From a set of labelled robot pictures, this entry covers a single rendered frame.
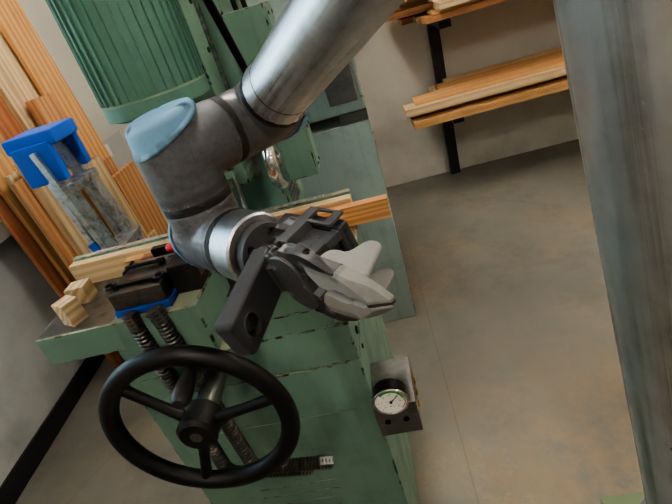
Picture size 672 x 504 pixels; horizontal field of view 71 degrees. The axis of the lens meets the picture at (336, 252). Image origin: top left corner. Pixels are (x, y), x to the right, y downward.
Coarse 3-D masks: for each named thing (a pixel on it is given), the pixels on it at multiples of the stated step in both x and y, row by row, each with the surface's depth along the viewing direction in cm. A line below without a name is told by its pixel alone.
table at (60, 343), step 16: (96, 288) 96; (96, 304) 90; (288, 304) 79; (96, 320) 84; (112, 320) 83; (48, 336) 84; (64, 336) 83; (80, 336) 83; (96, 336) 83; (112, 336) 83; (48, 352) 85; (64, 352) 85; (80, 352) 85; (96, 352) 85; (176, 368) 74
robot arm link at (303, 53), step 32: (288, 0) 46; (320, 0) 41; (352, 0) 39; (384, 0) 39; (288, 32) 46; (320, 32) 44; (352, 32) 43; (256, 64) 54; (288, 64) 49; (320, 64) 47; (224, 96) 59; (256, 96) 56; (288, 96) 53; (256, 128) 60; (288, 128) 61
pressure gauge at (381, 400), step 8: (376, 384) 82; (384, 384) 81; (392, 384) 81; (400, 384) 81; (376, 392) 81; (384, 392) 80; (392, 392) 80; (400, 392) 80; (376, 400) 81; (384, 400) 81; (400, 400) 81; (408, 400) 81; (376, 408) 82; (384, 408) 82; (392, 408) 82; (400, 408) 82
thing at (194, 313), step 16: (208, 288) 73; (224, 288) 79; (176, 304) 69; (192, 304) 68; (208, 304) 72; (224, 304) 77; (144, 320) 69; (176, 320) 69; (192, 320) 69; (208, 320) 70; (128, 336) 71; (160, 336) 70; (192, 336) 70; (208, 336) 70
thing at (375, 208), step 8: (360, 200) 88; (368, 200) 87; (376, 200) 86; (384, 200) 86; (328, 208) 89; (336, 208) 88; (344, 208) 87; (352, 208) 87; (360, 208) 87; (368, 208) 87; (376, 208) 87; (384, 208) 87; (328, 216) 88; (344, 216) 88; (352, 216) 88; (360, 216) 88; (368, 216) 88; (376, 216) 88; (384, 216) 87; (352, 224) 88; (136, 256) 94; (128, 264) 94
